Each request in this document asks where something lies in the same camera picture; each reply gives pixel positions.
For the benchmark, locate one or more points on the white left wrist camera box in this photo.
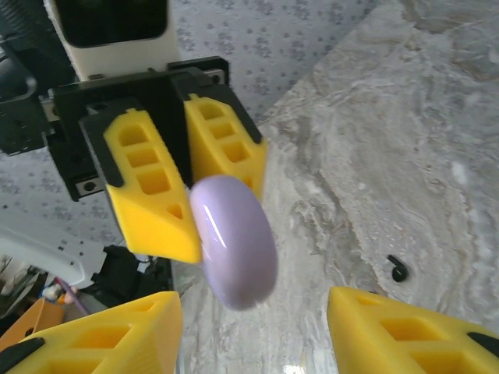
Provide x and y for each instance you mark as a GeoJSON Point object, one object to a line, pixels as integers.
{"type": "Point", "coordinates": [117, 62]}

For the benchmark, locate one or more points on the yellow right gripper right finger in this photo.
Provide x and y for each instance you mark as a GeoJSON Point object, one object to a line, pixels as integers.
{"type": "Point", "coordinates": [362, 343]}

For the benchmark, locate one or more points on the orange box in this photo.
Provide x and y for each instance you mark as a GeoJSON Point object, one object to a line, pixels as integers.
{"type": "Point", "coordinates": [35, 319]}

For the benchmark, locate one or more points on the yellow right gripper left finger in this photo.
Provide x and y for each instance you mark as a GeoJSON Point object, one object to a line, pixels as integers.
{"type": "Point", "coordinates": [117, 354]}

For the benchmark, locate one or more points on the purple earbud charging case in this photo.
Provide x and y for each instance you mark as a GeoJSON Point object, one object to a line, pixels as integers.
{"type": "Point", "coordinates": [238, 249]}

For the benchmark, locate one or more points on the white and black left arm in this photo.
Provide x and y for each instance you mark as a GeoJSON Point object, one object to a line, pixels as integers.
{"type": "Point", "coordinates": [47, 249]}

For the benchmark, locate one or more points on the small black curled piece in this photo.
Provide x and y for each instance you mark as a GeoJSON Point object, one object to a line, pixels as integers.
{"type": "Point", "coordinates": [398, 272]}

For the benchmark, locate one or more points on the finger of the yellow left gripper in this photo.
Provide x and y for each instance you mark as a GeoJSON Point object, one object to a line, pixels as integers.
{"type": "Point", "coordinates": [156, 230]}
{"type": "Point", "coordinates": [249, 163]}

